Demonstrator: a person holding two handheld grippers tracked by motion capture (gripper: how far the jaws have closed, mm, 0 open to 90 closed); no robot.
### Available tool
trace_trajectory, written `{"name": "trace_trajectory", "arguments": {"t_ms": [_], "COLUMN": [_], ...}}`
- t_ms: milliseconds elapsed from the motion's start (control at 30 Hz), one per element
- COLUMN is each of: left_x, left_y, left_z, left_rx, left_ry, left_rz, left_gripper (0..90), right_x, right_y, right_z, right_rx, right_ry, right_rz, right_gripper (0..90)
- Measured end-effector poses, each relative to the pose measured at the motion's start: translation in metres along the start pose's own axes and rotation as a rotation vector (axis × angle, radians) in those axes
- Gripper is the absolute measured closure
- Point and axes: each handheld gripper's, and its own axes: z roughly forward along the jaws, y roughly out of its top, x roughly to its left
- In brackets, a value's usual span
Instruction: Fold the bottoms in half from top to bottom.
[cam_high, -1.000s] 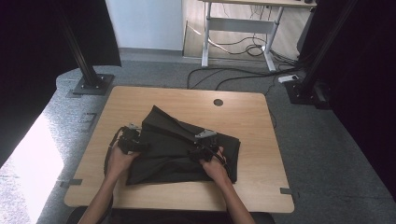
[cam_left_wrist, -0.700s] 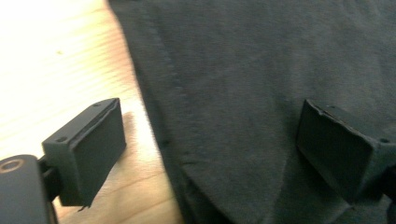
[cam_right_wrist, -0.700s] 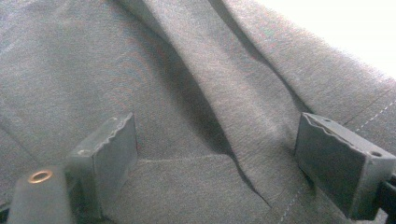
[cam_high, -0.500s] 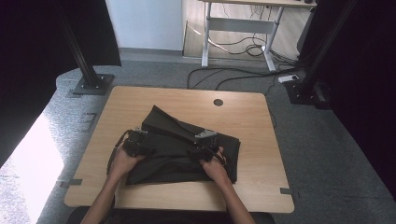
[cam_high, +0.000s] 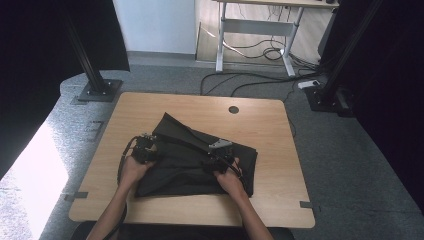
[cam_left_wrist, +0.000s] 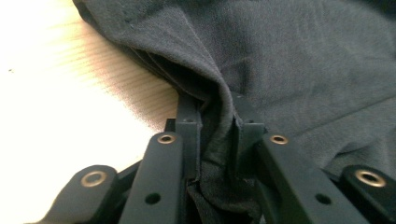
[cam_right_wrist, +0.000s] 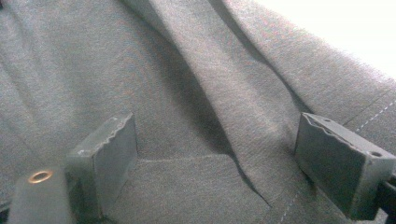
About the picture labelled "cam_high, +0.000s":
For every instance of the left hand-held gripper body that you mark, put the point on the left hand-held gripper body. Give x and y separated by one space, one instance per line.
144 150

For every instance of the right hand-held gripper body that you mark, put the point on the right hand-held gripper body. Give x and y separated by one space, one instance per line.
220 156

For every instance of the black pleated skirt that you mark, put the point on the black pleated skirt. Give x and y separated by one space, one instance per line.
186 166

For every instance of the person's left hand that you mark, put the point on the person's left hand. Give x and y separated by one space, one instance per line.
133 173

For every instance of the person's right hand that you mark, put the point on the person's right hand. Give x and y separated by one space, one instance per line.
231 183

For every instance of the grey tape strip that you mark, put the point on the grey tape strip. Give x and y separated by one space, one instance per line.
307 204
77 195

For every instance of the person's dark clothing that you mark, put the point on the person's dark clothing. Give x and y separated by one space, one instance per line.
186 234

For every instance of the black metal stand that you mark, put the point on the black metal stand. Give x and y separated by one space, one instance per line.
336 70
91 71

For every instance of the white power strip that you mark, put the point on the white power strip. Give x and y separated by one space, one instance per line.
308 84

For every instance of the black curtain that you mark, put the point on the black curtain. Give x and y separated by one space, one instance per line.
33 66
393 83

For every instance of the white desk frame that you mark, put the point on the white desk frame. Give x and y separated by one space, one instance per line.
256 27

